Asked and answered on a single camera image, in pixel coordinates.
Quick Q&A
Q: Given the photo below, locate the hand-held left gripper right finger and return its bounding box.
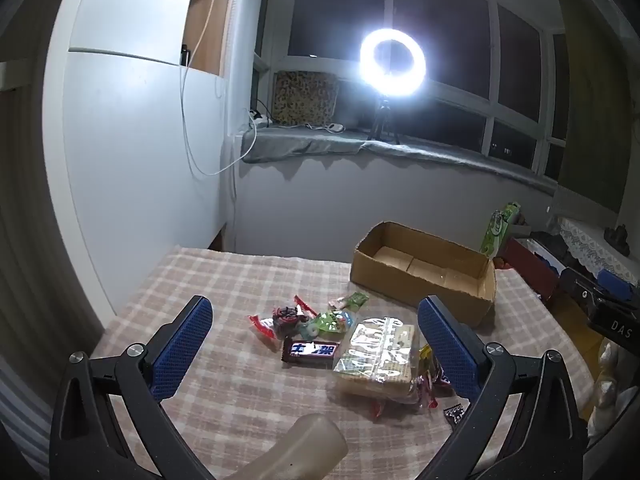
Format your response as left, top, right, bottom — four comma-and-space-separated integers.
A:
417, 295, 591, 480

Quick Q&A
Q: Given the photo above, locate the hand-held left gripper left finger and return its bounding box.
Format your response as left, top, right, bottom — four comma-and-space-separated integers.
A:
50, 295, 216, 480

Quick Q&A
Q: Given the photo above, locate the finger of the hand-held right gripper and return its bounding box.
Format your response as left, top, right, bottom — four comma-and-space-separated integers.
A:
561, 266, 608, 311
597, 269, 638, 300

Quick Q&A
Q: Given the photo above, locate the red snack packet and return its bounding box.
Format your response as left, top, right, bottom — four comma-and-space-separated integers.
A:
412, 345, 453, 411

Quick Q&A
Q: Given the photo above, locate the clear cracker packet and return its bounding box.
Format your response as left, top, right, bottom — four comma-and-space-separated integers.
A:
331, 316, 423, 403

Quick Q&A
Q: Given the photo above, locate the cardboard box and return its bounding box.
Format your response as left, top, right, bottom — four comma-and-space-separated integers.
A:
349, 221, 497, 330

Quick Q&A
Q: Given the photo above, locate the green candy wrapper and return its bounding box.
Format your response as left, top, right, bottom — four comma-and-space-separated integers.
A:
327, 291, 370, 313

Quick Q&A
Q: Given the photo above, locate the red dried plum packet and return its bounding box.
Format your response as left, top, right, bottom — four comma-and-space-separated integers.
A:
247, 294, 316, 353

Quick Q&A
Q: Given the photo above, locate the green round candy packet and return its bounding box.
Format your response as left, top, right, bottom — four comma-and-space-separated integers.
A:
297, 310, 358, 341

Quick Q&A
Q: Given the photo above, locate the brown chocolate bar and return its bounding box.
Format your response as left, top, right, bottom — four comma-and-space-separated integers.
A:
280, 337, 341, 365

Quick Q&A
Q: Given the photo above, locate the person's right hand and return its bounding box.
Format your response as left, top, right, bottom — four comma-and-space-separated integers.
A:
587, 337, 633, 438

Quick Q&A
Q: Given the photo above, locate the person's left hand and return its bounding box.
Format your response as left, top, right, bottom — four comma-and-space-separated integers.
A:
240, 414, 349, 480

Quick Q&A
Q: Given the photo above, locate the white lace tablecloth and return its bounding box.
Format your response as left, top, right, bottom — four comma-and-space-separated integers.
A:
557, 216, 640, 281

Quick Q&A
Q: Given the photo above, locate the dark figurine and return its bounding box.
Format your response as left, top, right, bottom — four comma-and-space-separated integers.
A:
602, 222, 632, 248

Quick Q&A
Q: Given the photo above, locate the red box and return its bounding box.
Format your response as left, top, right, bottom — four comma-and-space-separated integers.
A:
502, 236, 561, 303

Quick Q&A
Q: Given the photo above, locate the plaid tablecloth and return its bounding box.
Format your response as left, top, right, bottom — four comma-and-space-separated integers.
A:
90, 246, 596, 480

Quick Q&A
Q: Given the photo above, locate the green carton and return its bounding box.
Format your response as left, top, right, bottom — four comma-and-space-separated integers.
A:
480, 201, 522, 259

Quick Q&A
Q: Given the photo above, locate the dark green curtain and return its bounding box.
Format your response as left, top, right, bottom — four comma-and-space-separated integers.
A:
552, 0, 640, 213

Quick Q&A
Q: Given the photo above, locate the white cabinet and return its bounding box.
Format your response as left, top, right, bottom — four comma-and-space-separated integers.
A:
42, 0, 236, 321

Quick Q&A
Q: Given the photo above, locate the grey windowsill cloth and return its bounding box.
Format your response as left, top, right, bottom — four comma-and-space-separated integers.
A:
241, 125, 558, 196

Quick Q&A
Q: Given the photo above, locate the black tripod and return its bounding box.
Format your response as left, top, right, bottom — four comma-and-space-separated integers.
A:
367, 95, 401, 142

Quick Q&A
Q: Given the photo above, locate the leopard print cushion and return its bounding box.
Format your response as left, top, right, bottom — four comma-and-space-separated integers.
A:
272, 70, 341, 127

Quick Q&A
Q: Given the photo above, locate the window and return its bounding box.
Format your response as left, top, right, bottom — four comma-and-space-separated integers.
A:
255, 0, 571, 181

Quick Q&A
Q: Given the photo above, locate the wooden shelf niche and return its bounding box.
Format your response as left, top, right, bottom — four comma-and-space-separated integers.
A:
181, 0, 236, 75

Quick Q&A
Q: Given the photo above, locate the white cable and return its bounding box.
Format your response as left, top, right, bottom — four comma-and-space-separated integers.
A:
180, 0, 258, 177

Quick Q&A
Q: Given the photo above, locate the ring light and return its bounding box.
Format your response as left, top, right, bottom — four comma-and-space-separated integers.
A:
359, 27, 427, 97

